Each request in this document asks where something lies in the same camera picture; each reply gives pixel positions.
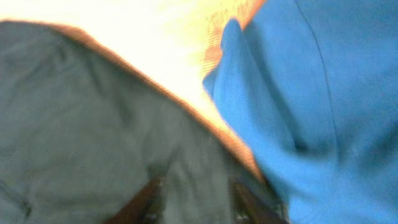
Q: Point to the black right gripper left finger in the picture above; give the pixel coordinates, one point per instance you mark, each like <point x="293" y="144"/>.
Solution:
<point x="145" y="207"/>

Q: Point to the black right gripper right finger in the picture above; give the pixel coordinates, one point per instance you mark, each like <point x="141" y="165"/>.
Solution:
<point x="249" y="209"/>

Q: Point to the black shorts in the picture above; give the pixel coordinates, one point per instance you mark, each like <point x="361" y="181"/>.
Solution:
<point x="80" y="136"/>

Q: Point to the blue shirt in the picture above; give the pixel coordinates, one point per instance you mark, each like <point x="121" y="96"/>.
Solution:
<point x="311" y="88"/>

